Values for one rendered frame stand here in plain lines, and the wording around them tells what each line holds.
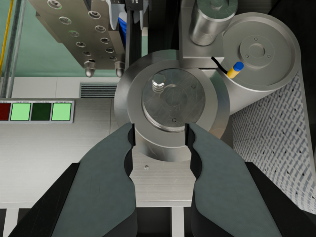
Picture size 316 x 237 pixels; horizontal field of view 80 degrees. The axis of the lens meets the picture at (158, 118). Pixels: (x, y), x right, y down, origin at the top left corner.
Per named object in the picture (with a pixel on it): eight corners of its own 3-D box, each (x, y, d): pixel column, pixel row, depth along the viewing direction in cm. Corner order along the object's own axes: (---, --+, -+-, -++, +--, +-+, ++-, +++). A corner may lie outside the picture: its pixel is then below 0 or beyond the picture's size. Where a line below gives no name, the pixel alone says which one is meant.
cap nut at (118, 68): (125, 61, 58) (124, 75, 58) (127, 67, 62) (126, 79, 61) (113, 61, 58) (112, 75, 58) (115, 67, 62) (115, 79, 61)
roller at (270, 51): (294, 11, 27) (308, 91, 25) (227, 81, 52) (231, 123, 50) (211, 11, 27) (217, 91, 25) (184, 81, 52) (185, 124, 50)
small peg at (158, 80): (161, 88, 19) (149, 81, 19) (160, 96, 22) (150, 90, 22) (168, 76, 20) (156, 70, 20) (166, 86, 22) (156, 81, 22)
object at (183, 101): (186, 141, 21) (129, 108, 22) (184, 142, 23) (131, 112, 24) (217, 86, 22) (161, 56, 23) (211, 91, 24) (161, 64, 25)
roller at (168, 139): (235, 92, 24) (184, 167, 22) (193, 124, 50) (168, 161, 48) (161, 43, 25) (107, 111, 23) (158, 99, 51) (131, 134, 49)
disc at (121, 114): (251, 90, 25) (187, 187, 22) (249, 91, 25) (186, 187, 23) (159, 29, 26) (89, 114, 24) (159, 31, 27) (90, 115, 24)
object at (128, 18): (131, -39, 30) (128, 71, 26) (141, 46, 53) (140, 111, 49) (128, -39, 30) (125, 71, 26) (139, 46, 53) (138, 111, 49)
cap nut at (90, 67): (94, 61, 58) (93, 75, 57) (98, 66, 62) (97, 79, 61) (82, 61, 58) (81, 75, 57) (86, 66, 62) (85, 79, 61)
